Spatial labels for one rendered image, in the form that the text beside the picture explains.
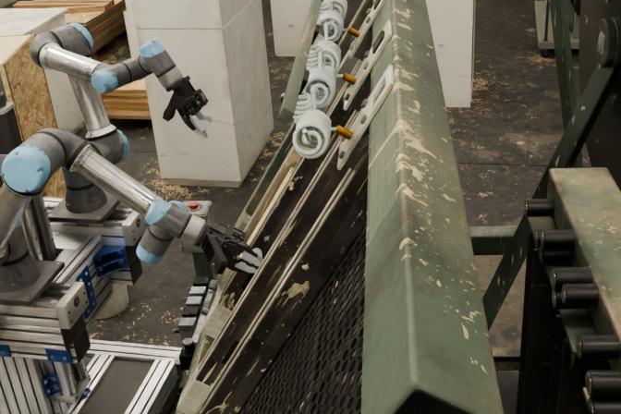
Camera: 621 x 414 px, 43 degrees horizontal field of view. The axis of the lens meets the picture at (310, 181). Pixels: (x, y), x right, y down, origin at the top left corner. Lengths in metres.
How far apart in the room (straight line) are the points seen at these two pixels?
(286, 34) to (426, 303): 6.86
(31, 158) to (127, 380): 1.53
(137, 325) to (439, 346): 3.45
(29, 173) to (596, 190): 1.46
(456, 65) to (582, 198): 4.93
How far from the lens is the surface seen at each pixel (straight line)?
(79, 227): 3.10
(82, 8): 8.27
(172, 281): 4.44
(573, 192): 1.35
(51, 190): 4.65
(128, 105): 6.45
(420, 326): 0.79
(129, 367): 3.59
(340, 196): 1.49
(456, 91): 6.30
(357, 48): 1.99
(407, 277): 0.85
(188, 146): 5.24
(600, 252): 1.20
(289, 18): 7.57
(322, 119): 1.40
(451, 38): 6.16
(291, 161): 2.74
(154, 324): 4.15
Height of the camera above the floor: 2.43
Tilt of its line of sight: 27 degrees down
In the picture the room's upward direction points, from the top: 4 degrees counter-clockwise
